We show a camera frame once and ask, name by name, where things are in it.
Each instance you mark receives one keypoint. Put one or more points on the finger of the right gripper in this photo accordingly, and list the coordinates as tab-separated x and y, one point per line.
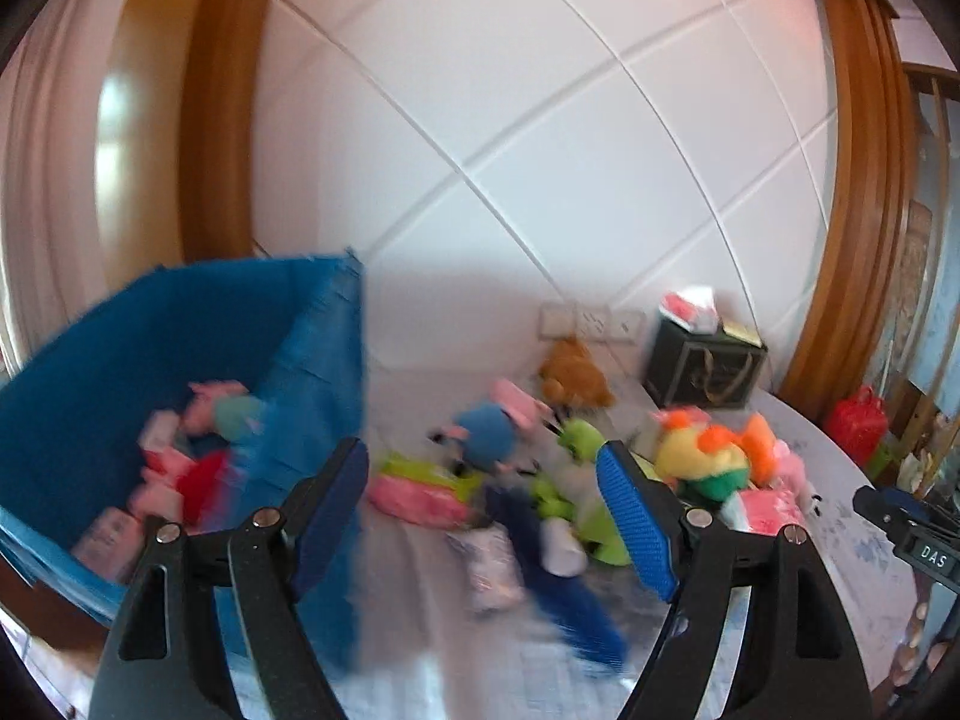
890	509

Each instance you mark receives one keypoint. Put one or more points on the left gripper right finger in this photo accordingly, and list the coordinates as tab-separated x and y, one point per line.
798	657

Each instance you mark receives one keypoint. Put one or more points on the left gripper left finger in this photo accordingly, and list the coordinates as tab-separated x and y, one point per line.
165	658

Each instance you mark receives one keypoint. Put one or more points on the pink tissue pack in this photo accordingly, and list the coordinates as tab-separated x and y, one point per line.
761	511

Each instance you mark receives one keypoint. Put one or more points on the pig plush red dress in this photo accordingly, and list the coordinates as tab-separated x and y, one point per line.
178	488

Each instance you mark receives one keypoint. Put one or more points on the yellow orange parrot plush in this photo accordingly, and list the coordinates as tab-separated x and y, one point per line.
712	459

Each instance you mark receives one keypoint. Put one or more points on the blue feather duster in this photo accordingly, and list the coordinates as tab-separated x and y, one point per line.
581	619

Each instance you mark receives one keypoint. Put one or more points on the white pink small box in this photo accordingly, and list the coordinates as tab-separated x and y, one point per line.
160	431

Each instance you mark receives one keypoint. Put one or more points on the white orange lotion bottle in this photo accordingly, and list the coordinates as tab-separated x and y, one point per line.
562	554

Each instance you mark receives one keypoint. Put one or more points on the pig plush teal dress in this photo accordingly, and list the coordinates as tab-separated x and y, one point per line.
224	408

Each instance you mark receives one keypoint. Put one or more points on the large green frog plush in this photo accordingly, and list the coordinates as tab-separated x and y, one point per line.
565	487

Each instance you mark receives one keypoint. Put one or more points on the white plastic refill pouch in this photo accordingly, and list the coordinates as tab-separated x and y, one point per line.
493	577

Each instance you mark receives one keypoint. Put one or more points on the pink wet wipes pack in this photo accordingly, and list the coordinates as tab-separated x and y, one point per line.
423	493

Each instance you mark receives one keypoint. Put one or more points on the brown bear plush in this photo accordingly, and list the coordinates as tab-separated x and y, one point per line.
569	377

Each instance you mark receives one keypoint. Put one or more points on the blue plastic storage crate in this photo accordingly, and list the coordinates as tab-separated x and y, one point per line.
291	330

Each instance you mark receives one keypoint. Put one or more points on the pig plush blue body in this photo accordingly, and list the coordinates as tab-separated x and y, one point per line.
484	436

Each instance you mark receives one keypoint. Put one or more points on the white wall socket panel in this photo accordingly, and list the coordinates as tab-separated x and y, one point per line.
559	320

